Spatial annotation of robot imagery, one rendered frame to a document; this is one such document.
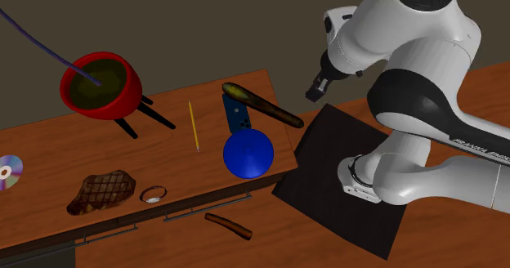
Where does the shiny compact disc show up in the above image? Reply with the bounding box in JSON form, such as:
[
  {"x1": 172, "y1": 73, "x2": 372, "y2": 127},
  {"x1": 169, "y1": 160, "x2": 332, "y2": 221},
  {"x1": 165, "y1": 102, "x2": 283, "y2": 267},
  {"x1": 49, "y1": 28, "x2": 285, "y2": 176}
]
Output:
[{"x1": 0, "y1": 154, "x2": 25, "y2": 192}]

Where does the long brown green club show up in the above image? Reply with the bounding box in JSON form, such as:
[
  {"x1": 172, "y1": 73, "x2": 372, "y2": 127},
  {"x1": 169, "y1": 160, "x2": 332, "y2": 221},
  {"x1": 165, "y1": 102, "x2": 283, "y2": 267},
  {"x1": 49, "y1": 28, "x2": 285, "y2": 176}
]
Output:
[{"x1": 221, "y1": 82, "x2": 306, "y2": 129}]

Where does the yellow pencil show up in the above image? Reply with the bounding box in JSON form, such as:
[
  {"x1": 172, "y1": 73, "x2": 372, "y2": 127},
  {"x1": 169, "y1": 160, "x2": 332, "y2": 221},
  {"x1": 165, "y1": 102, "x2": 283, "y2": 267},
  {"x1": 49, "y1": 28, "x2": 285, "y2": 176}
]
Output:
[{"x1": 187, "y1": 100, "x2": 200, "y2": 153}]

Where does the grilled brown steak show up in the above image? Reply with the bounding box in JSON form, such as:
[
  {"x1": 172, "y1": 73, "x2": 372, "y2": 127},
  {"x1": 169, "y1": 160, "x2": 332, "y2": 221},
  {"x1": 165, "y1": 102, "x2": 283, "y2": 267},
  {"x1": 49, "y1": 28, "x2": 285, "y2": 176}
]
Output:
[{"x1": 65, "y1": 169, "x2": 137, "y2": 217}]

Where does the blue smartphone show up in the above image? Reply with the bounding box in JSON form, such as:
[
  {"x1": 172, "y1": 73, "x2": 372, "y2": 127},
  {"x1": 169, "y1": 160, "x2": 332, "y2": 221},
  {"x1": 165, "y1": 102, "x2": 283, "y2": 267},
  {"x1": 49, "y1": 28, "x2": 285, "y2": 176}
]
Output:
[{"x1": 221, "y1": 93, "x2": 253, "y2": 135}]

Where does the short brown stick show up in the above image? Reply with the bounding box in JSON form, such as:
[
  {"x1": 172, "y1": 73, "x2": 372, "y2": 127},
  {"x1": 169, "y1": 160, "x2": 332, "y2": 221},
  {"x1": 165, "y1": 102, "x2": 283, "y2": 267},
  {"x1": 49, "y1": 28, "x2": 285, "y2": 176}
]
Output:
[{"x1": 204, "y1": 212, "x2": 254, "y2": 242}]

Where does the purple curved stalk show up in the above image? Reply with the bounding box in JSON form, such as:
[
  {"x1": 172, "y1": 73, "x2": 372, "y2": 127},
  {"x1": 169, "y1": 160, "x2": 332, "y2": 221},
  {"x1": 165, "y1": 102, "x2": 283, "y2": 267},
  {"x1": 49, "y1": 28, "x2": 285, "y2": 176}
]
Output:
[{"x1": 0, "y1": 7, "x2": 102, "y2": 87}]

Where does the red pot on black legs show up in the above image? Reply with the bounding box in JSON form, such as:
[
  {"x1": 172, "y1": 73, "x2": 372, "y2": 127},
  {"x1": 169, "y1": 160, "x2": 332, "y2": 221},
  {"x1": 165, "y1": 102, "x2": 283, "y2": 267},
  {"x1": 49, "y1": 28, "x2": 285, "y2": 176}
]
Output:
[{"x1": 59, "y1": 51, "x2": 177, "y2": 140}]

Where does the brown wooden desk with drawers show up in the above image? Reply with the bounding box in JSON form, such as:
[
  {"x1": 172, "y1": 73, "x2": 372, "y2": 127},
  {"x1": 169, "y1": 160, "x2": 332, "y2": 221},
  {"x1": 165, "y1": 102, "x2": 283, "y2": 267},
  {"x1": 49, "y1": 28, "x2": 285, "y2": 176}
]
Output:
[{"x1": 0, "y1": 69, "x2": 299, "y2": 268}]

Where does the black robot stand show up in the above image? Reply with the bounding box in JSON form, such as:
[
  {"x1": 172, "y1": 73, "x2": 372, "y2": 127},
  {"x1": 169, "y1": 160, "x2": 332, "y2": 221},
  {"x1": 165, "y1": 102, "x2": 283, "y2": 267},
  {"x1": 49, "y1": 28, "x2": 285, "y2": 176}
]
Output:
[{"x1": 271, "y1": 103, "x2": 408, "y2": 261}]

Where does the silver wristwatch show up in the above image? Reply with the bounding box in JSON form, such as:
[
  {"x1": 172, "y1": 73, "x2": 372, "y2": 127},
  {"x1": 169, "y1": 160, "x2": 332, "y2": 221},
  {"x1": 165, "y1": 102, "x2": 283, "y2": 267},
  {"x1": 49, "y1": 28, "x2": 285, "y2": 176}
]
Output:
[{"x1": 138, "y1": 185, "x2": 168, "y2": 204}]

